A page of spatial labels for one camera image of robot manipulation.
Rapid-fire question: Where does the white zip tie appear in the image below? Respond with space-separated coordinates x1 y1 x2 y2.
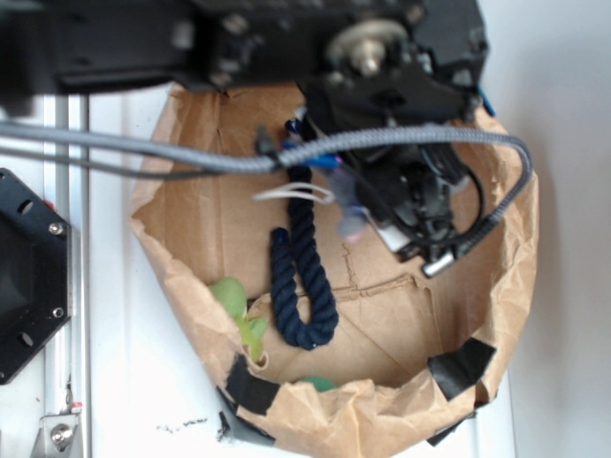
252 181 335 205

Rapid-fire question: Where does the brown paper bag bin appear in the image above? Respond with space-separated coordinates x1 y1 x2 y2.
129 85 540 458

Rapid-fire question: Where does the white plastic tray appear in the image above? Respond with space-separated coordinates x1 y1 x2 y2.
87 85 516 457

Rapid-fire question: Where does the dark green plush toy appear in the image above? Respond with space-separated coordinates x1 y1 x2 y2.
298 376 337 392

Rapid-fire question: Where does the aluminum frame rail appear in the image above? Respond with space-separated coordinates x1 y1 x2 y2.
42 93 92 458

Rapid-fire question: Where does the light green plush toy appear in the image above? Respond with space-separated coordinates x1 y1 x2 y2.
209 277 268 365

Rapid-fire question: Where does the metal corner bracket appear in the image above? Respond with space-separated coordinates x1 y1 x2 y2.
31 414 83 457

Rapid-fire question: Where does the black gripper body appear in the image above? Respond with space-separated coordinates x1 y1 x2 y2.
340 143 471 262

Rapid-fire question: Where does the gray plush animal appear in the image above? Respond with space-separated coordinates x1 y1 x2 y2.
327 168 368 243

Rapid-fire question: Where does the gray braided cable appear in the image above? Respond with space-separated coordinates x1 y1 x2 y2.
0 122 533 254

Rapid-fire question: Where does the black cable with plug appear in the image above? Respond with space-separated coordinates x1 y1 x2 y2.
419 142 488 280

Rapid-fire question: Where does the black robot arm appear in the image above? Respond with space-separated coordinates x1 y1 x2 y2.
1 1 495 262

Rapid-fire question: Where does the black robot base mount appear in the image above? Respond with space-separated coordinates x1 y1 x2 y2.
1 168 71 385

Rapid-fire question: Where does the dark blue twisted rope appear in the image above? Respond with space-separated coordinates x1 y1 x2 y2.
268 118 341 351

